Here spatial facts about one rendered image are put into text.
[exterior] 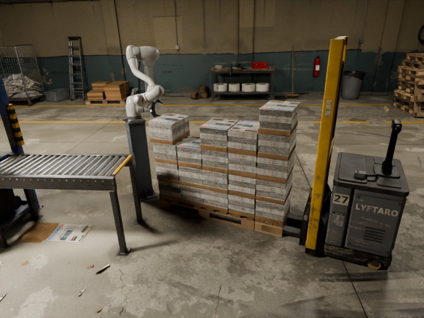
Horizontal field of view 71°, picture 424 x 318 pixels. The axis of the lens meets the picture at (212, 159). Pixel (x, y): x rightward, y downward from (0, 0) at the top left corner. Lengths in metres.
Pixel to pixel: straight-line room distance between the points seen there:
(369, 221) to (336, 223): 0.25
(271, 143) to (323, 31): 7.31
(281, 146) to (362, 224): 0.92
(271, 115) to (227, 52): 6.99
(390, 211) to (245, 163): 1.26
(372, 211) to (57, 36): 10.07
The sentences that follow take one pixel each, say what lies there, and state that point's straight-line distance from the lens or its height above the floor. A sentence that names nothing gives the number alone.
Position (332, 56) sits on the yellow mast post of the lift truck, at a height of 1.74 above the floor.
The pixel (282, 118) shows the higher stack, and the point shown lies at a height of 1.21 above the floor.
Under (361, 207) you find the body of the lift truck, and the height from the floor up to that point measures 0.59.
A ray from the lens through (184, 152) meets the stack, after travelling 3.14.
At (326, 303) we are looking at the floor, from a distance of 2.67.
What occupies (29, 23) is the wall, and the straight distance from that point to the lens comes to 11.51.
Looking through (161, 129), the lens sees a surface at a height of 0.99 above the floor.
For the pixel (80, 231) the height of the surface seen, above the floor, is 0.01.
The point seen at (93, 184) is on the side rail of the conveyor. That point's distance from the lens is 2.77.
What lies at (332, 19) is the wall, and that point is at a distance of 9.85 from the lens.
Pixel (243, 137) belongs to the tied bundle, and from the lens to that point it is 2.81.
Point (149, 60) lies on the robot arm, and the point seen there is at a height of 1.67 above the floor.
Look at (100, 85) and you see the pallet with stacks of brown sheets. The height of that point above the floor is 0.50.
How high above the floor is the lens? 1.92
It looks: 23 degrees down
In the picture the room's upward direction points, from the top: 2 degrees counter-clockwise
